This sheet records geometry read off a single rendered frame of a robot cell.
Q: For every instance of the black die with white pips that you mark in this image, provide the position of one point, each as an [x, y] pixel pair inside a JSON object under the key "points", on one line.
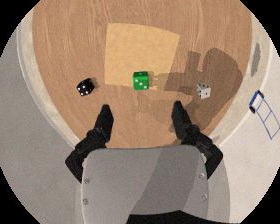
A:
{"points": [[85, 87]]}

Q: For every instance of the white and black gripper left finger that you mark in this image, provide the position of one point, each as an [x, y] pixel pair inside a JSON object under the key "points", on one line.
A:
{"points": [[95, 139]]}

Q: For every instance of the tan flat square mat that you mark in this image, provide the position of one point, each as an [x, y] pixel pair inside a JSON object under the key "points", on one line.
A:
{"points": [[136, 48]]}

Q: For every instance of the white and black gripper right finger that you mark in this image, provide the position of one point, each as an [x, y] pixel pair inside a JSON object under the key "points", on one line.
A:
{"points": [[191, 135]]}

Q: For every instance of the green die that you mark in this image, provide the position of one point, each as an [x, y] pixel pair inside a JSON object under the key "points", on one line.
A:
{"points": [[141, 80]]}

